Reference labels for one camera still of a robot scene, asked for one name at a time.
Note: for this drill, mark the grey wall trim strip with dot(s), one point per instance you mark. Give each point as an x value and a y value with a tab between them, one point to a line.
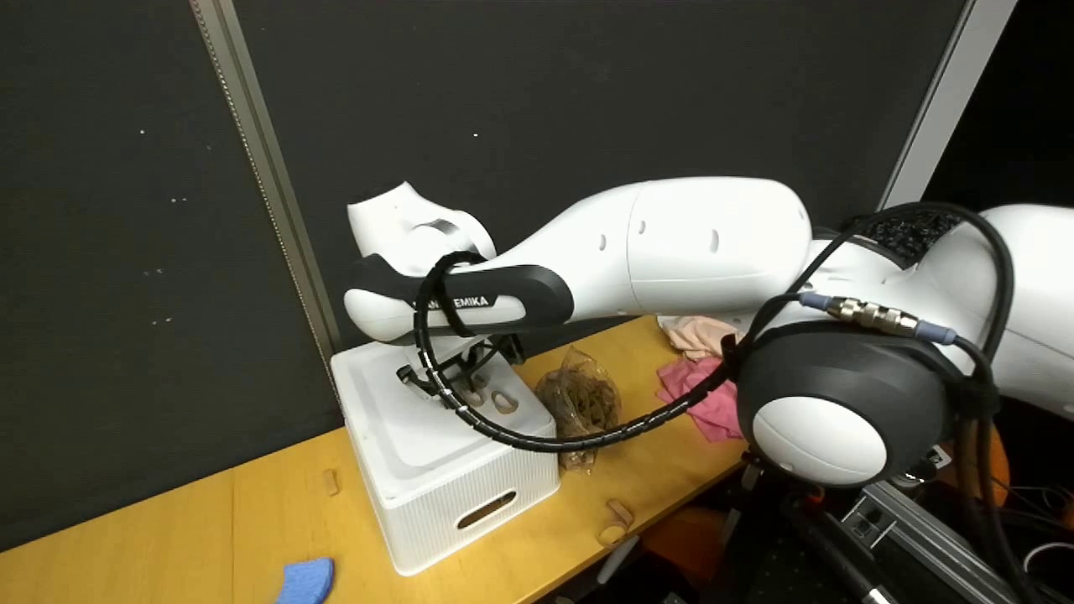
270	169
950	88

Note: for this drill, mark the pale pink cloth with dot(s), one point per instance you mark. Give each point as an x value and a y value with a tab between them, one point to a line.
700	335

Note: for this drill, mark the aluminium profile rail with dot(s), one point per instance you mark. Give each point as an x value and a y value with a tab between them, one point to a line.
928	541

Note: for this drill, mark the magenta cloth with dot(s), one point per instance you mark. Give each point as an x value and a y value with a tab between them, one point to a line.
710	410

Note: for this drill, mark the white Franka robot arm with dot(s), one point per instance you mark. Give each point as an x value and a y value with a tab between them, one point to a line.
693	239

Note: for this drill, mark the small blue object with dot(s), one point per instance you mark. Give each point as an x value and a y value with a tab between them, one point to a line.
302	582

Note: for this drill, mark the orange chair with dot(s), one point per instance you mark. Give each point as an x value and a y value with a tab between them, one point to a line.
996	459
682	541

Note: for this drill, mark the white storage container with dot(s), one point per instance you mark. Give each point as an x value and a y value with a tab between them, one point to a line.
447	480

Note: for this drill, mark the tan rubber band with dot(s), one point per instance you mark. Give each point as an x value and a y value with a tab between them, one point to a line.
609	516

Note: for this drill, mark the brown crumpled object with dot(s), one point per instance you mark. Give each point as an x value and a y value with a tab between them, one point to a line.
581	398

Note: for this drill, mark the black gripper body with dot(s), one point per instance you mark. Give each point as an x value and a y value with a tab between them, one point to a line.
480	353

